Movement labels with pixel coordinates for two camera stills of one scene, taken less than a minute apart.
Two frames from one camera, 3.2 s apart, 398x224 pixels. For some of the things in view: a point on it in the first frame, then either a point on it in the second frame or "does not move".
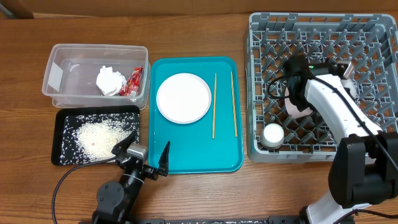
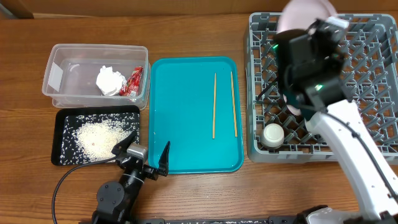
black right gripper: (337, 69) -> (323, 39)
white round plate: (183, 98) -> (300, 14)
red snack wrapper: (130, 88) does not move
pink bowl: (293, 110) does not move
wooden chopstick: (236, 129) does not move
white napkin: (110, 83) does not move
